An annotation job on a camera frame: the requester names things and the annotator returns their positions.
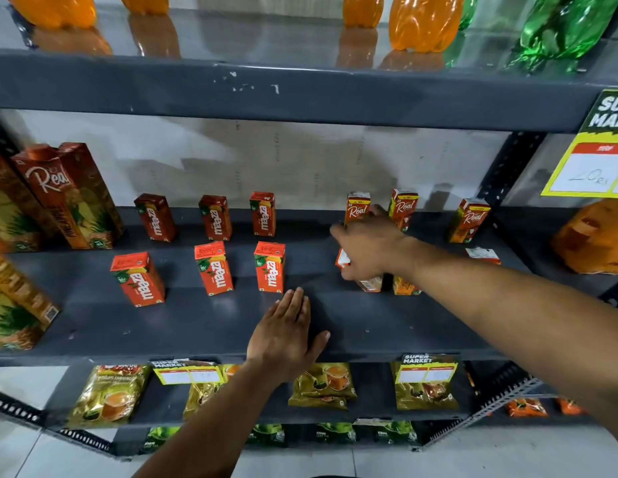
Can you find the person's right hand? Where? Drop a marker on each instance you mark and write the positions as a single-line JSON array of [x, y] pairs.
[[373, 243]]

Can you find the person's left hand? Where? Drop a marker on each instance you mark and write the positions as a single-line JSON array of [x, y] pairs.
[[281, 343]]

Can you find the person's left middle finger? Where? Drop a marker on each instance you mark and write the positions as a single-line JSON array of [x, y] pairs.
[[293, 304]]

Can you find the person's left little finger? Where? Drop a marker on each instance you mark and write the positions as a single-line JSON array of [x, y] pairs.
[[269, 318]]

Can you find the person's left thumb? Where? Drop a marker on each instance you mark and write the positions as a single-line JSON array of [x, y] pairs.
[[318, 345]]

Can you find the person's right fingers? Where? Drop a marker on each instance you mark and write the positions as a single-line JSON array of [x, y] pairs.
[[344, 253]]

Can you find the small orange juice box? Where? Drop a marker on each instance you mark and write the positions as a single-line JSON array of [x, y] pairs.
[[371, 283]]

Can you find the person's right forearm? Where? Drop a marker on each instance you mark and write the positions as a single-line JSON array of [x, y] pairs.
[[513, 313]]

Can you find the person's left forearm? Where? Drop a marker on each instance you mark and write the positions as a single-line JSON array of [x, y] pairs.
[[214, 423]]

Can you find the gold tea packet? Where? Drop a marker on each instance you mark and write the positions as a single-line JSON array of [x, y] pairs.
[[109, 395], [324, 385], [202, 398], [426, 395]]

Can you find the rows of red mango cartons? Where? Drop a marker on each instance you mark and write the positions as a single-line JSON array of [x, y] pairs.
[[213, 268]]

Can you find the rows of orange juice cartons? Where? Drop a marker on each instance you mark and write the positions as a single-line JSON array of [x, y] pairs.
[[403, 206]]

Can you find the green tea packet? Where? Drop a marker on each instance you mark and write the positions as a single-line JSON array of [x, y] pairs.
[[159, 437], [266, 435], [335, 433], [388, 433]]

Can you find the yellow shelf price label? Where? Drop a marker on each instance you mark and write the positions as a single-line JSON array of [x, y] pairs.
[[187, 374], [426, 372]]

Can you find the small orange packet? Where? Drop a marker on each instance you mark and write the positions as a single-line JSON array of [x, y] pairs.
[[525, 408], [568, 407]]

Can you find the large pineapple juice carton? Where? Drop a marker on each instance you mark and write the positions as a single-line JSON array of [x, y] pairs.
[[72, 194], [10, 214], [15, 306]]

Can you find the orange soda bottle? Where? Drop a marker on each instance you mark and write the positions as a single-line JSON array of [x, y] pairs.
[[423, 22], [363, 9], [55, 9], [145, 2]]

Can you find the orange plastic snack bag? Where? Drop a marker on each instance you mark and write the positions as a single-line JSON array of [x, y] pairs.
[[595, 238]]

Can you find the large yellow price sign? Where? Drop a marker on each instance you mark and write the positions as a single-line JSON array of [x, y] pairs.
[[588, 164]]

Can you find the grey metal shelf rack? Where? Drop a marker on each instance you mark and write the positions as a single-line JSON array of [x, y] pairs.
[[139, 89]]

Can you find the green soda bottle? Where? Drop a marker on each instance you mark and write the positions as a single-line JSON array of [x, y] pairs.
[[563, 27], [468, 9]]

